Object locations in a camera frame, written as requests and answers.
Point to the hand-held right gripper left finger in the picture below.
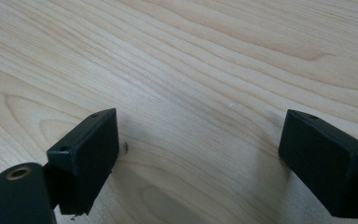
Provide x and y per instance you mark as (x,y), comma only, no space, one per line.
(85,161)

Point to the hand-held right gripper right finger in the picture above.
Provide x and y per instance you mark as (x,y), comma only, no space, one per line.
(323,161)

